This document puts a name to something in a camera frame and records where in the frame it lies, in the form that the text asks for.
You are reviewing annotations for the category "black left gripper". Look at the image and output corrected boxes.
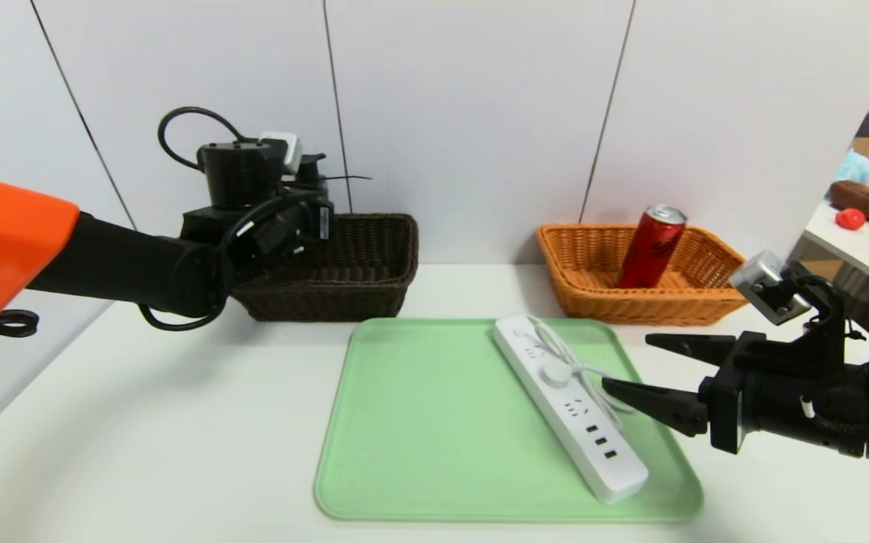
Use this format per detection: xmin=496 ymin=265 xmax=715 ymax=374
xmin=275 ymin=201 xmax=336 ymax=249

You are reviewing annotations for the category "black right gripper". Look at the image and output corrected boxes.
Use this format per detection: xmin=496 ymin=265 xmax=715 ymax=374
xmin=601 ymin=330 xmax=869 ymax=459

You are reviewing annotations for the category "dark green pump bottle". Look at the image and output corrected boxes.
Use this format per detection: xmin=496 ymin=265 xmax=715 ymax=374
xmin=293 ymin=153 xmax=330 ymax=198

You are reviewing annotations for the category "white power strip with cord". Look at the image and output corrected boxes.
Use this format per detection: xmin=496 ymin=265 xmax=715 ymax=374
xmin=493 ymin=314 xmax=649 ymax=505

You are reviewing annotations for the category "red soda can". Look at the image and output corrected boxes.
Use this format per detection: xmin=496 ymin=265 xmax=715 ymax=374
xmin=616 ymin=204 xmax=688 ymax=290

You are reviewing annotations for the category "dark brown wicker basket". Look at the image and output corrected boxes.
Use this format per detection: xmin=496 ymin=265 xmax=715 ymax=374
xmin=229 ymin=213 xmax=420 ymax=323

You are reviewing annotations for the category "orange wicker basket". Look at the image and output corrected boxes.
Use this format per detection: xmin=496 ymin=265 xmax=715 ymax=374
xmin=537 ymin=223 xmax=775 ymax=327

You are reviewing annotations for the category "white side table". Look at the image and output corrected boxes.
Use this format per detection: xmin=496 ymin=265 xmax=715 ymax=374
xmin=803 ymin=198 xmax=869 ymax=278

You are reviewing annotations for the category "light green plastic tray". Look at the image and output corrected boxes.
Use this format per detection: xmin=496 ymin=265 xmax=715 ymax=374
xmin=315 ymin=317 xmax=703 ymax=523

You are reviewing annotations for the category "brown plush toy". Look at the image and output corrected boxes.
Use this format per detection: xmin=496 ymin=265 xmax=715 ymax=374
xmin=829 ymin=179 xmax=869 ymax=222

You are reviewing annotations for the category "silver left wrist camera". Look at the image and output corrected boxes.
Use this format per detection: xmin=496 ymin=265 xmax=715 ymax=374
xmin=259 ymin=132 xmax=304 ymax=176

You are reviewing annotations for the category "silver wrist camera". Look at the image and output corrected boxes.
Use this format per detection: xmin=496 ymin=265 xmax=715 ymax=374
xmin=259 ymin=132 xmax=304 ymax=176
xmin=729 ymin=251 xmax=814 ymax=327

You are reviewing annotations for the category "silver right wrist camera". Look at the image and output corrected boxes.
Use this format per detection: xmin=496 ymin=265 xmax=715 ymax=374
xmin=729 ymin=251 xmax=814 ymax=327

